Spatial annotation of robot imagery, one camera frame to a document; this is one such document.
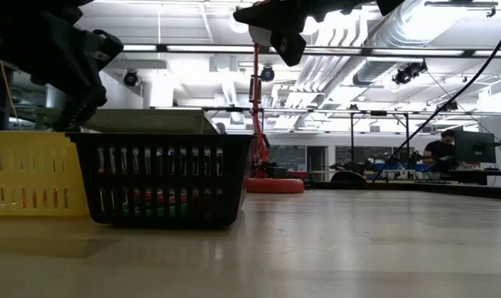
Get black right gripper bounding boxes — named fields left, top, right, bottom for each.
left=232, top=0, right=405, bottom=67

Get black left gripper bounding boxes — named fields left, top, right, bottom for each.
left=0, top=0, right=125, bottom=132

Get yellow plastic basket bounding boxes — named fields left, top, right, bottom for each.
left=0, top=131, right=90, bottom=218

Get black plastic basket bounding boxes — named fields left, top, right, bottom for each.
left=65, top=132, right=255, bottom=229

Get green and orange hair ties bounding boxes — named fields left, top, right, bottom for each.
left=20, top=188, right=70, bottom=210

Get ceiling light strip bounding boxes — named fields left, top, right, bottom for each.
left=372, top=48, right=465, bottom=57
left=122, top=43, right=158, bottom=52
left=166, top=44, right=255, bottom=53

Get black ceiling spotlight cluster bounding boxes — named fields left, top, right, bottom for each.
left=392, top=60, right=428, bottom=86

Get dark domed object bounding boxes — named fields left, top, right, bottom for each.
left=330, top=170, right=367, bottom=183

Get small black ceiling spotlight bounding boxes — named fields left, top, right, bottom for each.
left=435, top=100, right=460, bottom=113

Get black computer monitor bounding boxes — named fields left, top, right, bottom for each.
left=453, top=130, right=498, bottom=165

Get black ceiling camera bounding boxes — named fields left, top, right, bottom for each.
left=123, top=69, right=140, bottom=88
left=259, top=65, right=276, bottom=83

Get yellow extension cord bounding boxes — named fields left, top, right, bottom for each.
left=0, top=35, right=23, bottom=132

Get black background rig frame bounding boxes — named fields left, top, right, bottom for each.
left=348, top=109, right=412, bottom=175

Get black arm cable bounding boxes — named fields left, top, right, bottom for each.
left=372, top=18, right=501, bottom=183

